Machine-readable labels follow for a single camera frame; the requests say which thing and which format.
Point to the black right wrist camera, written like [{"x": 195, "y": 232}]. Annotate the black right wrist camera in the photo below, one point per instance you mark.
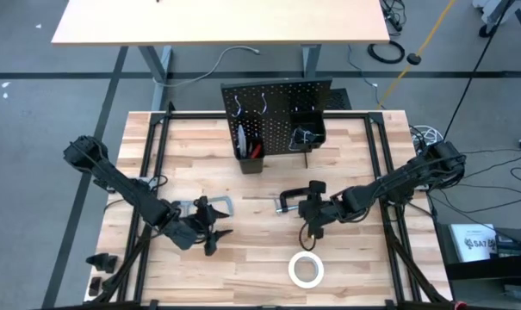
[{"x": 336, "y": 208}]

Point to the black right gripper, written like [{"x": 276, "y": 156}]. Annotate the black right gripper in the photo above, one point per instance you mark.
[{"x": 318, "y": 211}]

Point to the wide black pegboard bin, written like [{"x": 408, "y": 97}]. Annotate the wide black pegboard bin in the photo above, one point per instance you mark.
[{"x": 314, "y": 122}]

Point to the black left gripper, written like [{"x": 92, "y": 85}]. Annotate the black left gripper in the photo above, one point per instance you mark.
[{"x": 200, "y": 224}]

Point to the black round floor base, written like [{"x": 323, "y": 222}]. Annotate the black round floor base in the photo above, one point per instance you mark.
[{"x": 413, "y": 59}]

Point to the black storage box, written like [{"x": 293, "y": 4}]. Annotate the black storage box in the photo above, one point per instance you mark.
[{"x": 479, "y": 271}]

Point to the tall black pegboard bin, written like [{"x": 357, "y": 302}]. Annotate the tall black pegboard bin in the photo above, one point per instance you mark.
[{"x": 251, "y": 165}]

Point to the white printed booklet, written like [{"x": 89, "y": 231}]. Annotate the white printed booklet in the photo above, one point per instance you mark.
[{"x": 471, "y": 243}]

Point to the white masking tape roll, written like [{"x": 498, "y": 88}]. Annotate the white masking tape roll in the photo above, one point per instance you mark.
[{"x": 296, "y": 282}]

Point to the large black printed part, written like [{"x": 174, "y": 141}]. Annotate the large black printed part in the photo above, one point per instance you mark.
[{"x": 103, "y": 262}]

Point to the clear safety glasses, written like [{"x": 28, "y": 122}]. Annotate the clear safety glasses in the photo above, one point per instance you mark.
[{"x": 303, "y": 138}]

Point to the black aluminium table frame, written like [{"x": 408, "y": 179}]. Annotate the black aluminium table frame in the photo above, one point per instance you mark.
[{"x": 264, "y": 115}]

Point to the black C-clamp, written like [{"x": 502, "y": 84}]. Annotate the black C-clamp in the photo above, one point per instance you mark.
[{"x": 290, "y": 192}]

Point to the grey rolling stand base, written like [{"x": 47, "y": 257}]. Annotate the grey rolling stand base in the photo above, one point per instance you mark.
[{"x": 490, "y": 8}]

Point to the black metal pegboard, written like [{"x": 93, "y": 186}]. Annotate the black metal pegboard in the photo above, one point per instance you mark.
[{"x": 277, "y": 101}]

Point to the black perforated floor mat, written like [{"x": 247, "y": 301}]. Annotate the black perforated floor mat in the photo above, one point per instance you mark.
[{"x": 339, "y": 99}]

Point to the light wood desk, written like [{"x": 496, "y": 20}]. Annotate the light wood desk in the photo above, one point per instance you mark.
[{"x": 221, "y": 21}]

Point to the small black printed part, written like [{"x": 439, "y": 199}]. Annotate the small black printed part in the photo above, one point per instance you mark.
[{"x": 94, "y": 286}]

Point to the silver utility knife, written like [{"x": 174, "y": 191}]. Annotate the silver utility knife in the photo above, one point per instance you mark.
[{"x": 241, "y": 140}]

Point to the red frame clamp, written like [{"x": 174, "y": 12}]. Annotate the red frame clamp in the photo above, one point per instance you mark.
[{"x": 459, "y": 306}]

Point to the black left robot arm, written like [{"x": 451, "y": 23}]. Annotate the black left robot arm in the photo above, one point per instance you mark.
[{"x": 122, "y": 187}]

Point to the silver peg hook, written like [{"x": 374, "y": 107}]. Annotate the silver peg hook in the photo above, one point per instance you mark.
[
  {"x": 238, "y": 107},
  {"x": 264, "y": 104}
]

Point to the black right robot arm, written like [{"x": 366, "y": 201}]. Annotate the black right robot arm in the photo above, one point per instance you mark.
[{"x": 393, "y": 185}]

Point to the grey C-clamp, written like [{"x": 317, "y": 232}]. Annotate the grey C-clamp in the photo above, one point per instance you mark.
[{"x": 225, "y": 200}]

